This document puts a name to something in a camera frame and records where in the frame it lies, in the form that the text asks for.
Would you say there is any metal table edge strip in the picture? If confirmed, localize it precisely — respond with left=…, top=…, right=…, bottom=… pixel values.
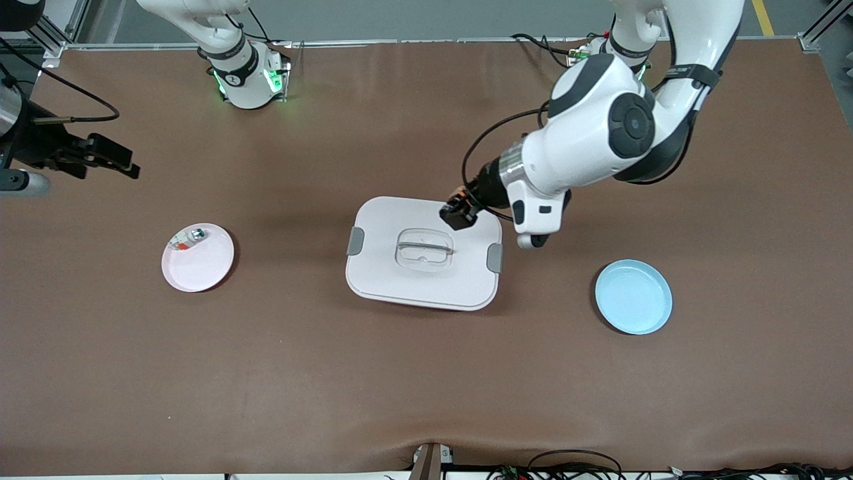
left=63, top=37, right=817, bottom=51

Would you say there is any white lidded storage box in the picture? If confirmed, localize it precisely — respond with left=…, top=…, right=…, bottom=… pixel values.
left=345, top=195, right=504, bottom=312

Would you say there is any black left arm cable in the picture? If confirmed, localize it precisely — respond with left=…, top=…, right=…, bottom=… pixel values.
left=461, top=100, right=555, bottom=194

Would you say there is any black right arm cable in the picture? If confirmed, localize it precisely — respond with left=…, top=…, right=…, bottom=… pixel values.
left=0, top=37, right=121, bottom=125

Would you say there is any black cable bundle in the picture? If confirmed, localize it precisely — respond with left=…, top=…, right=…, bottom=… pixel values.
left=666, top=462, right=853, bottom=480

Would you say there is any light blue round plate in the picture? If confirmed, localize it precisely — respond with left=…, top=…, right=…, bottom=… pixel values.
left=594, top=259, right=674, bottom=335

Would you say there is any pink round plate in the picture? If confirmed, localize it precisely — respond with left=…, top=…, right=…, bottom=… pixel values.
left=161, top=223, right=235, bottom=293

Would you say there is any black looped cable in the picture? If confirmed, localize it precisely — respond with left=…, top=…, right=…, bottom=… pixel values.
left=526, top=449, right=625, bottom=480

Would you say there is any aluminium frame profile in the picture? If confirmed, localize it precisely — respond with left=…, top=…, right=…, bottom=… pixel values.
left=30, top=0, right=91, bottom=67
left=798, top=0, right=853, bottom=53

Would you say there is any black arm base cable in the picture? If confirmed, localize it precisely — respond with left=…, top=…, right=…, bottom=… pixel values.
left=510, top=32, right=584, bottom=69

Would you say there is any small tube on pink plate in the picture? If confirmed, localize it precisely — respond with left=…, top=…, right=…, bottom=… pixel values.
left=170, top=227, right=209, bottom=253

